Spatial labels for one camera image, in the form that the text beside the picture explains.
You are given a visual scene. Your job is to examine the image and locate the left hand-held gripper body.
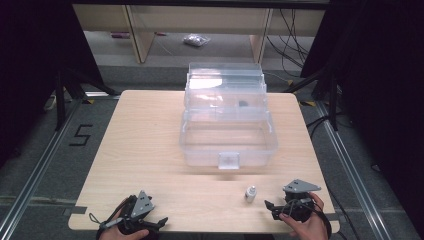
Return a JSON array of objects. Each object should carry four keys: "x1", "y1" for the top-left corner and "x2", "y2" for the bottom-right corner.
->
[{"x1": 117, "y1": 189, "x2": 156, "y2": 235}]

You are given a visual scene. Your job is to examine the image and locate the black floor cable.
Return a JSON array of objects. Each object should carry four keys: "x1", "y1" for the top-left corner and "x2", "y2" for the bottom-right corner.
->
[{"x1": 305, "y1": 114, "x2": 354, "y2": 140}]

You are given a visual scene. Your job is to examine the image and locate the clear plastic storage box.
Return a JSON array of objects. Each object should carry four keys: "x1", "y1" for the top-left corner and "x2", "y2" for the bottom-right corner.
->
[{"x1": 179, "y1": 61, "x2": 279, "y2": 171}]

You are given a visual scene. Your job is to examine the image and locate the clear plastic bag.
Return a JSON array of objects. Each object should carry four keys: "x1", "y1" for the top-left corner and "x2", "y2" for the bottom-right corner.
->
[{"x1": 182, "y1": 33, "x2": 212, "y2": 48}]

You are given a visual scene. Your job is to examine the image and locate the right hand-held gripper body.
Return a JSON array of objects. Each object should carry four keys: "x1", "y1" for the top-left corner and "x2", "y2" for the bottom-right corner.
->
[{"x1": 281, "y1": 178, "x2": 323, "y2": 223}]

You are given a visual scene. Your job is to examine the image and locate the black wrist cord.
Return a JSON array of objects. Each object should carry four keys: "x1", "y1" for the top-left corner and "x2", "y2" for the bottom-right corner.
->
[{"x1": 88, "y1": 199, "x2": 132, "y2": 240}]

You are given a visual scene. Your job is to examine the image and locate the white cable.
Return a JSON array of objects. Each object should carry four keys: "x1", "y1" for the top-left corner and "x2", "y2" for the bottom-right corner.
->
[{"x1": 43, "y1": 94, "x2": 58, "y2": 112}]

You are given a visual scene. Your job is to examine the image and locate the black wrist strap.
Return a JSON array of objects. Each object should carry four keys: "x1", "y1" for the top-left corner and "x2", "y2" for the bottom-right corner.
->
[{"x1": 283, "y1": 197, "x2": 333, "y2": 240}]

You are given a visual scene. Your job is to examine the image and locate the person's left hand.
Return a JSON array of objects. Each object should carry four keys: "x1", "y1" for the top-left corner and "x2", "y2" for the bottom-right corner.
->
[{"x1": 98, "y1": 197, "x2": 151, "y2": 240}]

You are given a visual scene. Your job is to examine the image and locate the wooden shelf unit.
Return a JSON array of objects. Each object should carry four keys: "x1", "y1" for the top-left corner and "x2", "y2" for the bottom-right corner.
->
[{"x1": 72, "y1": 4, "x2": 326, "y2": 65}]

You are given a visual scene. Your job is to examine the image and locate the bundle of black cables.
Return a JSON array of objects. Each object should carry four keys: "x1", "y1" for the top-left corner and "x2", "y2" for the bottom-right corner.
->
[{"x1": 265, "y1": 8, "x2": 312, "y2": 70}]

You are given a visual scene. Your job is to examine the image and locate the small grey metal part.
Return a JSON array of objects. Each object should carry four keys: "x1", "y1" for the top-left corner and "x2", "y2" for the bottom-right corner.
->
[{"x1": 244, "y1": 185, "x2": 258, "y2": 204}]

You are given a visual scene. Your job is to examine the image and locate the black metal stand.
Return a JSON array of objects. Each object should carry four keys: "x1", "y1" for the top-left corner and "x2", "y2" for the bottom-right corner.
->
[
  {"x1": 282, "y1": 65, "x2": 340, "y2": 132},
  {"x1": 54, "y1": 68, "x2": 120, "y2": 132}
]

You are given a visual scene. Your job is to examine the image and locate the metal floor rail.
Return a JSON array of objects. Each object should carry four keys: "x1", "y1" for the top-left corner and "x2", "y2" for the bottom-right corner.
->
[
  {"x1": 0, "y1": 99, "x2": 84, "y2": 240},
  {"x1": 315, "y1": 100, "x2": 395, "y2": 240}
]

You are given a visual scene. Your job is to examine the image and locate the person's right hand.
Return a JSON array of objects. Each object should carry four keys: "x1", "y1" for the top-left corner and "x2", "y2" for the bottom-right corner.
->
[{"x1": 278, "y1": 192, "x2": 330, "y2": 240}]

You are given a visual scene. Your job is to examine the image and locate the black curtain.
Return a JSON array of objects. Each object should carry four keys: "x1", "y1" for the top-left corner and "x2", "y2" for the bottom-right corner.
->
[
  {"x1": 299, "y1": 0, "x2": 424, "y2": 231},
  {"x1": 0, "y1": 0, "x2": 104, "y2": 168}
]

